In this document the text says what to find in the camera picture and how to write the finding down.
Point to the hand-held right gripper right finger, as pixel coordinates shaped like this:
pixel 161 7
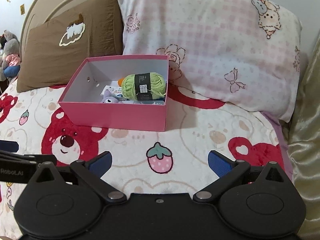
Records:
pixel 220 163

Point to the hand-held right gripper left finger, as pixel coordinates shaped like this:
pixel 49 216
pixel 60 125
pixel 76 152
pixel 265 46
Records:
pixel 102 162

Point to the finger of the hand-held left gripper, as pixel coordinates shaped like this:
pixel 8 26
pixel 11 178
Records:
pixel 45 158
pixel 8 146

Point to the pink cardboard box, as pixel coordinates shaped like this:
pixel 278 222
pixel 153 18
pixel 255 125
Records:
pixel 112 116

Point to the purple plush toy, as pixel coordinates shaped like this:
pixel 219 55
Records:
pixel 110 98

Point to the white tissue packet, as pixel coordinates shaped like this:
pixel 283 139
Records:
pixel 113 88

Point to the green yarn ball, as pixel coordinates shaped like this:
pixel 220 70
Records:
pixel 128 87

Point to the orange sponge ball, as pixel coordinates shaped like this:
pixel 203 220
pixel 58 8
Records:
pixel 121 81

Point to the lavender bed sheet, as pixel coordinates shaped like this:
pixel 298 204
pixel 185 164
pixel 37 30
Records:
pixel 277 130

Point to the blue wet wipes packet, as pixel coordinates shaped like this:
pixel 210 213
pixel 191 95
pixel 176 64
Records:
pixel 150 102

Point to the gold satin quilt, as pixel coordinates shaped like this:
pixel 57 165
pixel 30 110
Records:
pixel 307 130

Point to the brown pillow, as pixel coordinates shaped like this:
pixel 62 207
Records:
pixel 50 62

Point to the grey plush toy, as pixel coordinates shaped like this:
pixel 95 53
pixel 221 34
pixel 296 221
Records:
pixel 11 47

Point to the pink checked pillow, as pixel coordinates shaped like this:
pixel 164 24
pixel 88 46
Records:
pixel 212 42

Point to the yellow wall sticker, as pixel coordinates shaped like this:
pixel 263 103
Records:
pixel 22 8

